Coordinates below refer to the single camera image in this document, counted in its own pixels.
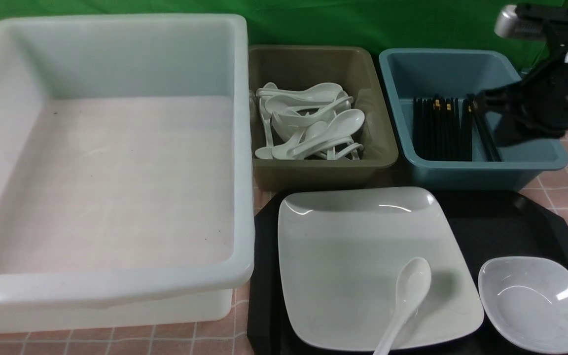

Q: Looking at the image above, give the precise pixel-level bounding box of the white spoon left of pile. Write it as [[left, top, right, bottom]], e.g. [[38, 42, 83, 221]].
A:
[[255, 95, 274, 160]]

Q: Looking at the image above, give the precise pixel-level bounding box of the green backdrop cloth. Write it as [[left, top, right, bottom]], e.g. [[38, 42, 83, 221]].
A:
[[0, 0, 548, 70]]

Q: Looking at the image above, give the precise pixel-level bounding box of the white spoon top of pile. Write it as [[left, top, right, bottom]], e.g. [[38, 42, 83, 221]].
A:
[[255, 82, 343, 102]]

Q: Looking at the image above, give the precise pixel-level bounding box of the large white plastic bin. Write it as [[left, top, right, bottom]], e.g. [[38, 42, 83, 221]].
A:
[[0, 13, 254, 333]]

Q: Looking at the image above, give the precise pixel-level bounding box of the white spoon right of pile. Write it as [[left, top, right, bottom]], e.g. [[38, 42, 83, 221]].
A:
[[284, 109, 365, 160]]

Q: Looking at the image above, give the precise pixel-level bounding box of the blue plastic chopstick bin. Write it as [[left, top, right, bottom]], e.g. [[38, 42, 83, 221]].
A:
[[379, 48, 568, 191]]

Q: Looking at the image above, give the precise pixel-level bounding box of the olive plastic spoon bin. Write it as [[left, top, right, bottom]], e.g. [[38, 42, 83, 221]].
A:
[[248, 45, 399, 192]]

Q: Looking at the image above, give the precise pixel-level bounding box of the black chopsticks bundle in bin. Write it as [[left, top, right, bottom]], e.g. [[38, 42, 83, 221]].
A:
[[412, 95, 502, 162]]

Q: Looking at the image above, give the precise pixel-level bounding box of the large white square plate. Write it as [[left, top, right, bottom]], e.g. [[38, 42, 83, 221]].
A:
[[278, 187, 485, 352]]

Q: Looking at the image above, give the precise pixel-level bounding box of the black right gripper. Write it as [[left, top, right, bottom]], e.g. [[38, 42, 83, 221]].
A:
[[472, 21, 568, 147]]

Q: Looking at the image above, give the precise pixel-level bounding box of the white ceramic soup spoon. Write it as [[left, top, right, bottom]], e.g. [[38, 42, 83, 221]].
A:
[[373, 257, 432, 355]]

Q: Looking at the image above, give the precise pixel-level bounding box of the pink checkered tablecloth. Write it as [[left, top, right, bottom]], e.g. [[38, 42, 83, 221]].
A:
[[0, 135, 568, 355]]

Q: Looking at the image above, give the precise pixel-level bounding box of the white spoon of pile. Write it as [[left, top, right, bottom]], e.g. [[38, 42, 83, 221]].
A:
[[284, 109, 365, 160], [255, 82, 343, 102], [255, 95, 274, 160]]

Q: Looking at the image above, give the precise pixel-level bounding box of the small white sauce dish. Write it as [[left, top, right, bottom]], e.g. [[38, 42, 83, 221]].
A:
[[478, 256, 568, 355]]

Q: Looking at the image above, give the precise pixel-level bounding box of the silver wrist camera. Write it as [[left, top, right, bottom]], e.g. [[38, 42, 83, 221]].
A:
[[494, 4, 546, 42]]

